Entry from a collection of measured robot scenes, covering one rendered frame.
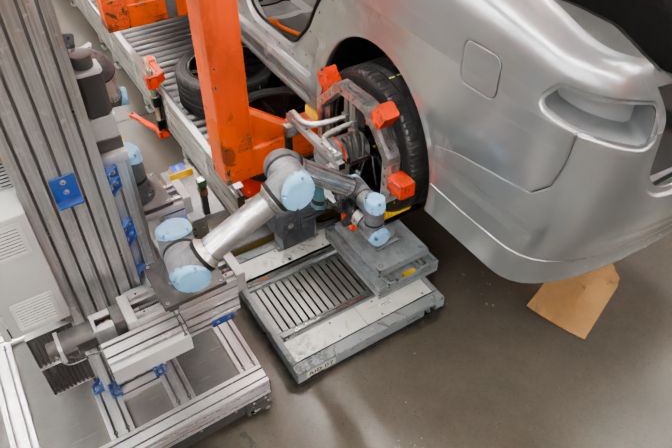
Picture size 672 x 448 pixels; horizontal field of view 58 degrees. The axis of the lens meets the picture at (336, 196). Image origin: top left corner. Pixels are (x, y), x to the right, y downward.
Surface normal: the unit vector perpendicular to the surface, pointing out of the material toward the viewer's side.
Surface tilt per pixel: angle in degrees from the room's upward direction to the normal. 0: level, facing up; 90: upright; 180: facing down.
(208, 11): 90
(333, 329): 0
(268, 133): 90
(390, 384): 0
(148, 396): 0
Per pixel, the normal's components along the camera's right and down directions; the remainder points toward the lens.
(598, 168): -0.14, 0.63
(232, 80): 0.53, 0.55
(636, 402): 0.00, -0.76
